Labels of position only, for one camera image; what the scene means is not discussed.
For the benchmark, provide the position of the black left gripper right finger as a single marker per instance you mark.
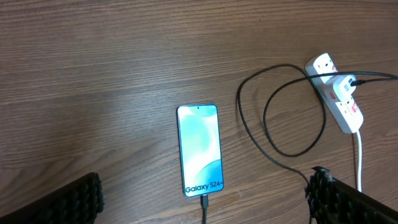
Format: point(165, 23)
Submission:
point(332, 201)

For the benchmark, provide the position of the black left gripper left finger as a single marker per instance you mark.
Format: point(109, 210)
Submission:
point(77, 202)

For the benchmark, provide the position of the black Galaxy smartphone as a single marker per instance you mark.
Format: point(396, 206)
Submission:
point(200, 149)

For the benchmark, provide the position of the white charger adapter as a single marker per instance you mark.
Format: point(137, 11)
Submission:
point(339, 88)

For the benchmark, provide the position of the white power strip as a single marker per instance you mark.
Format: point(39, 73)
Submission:
point(346, 113)

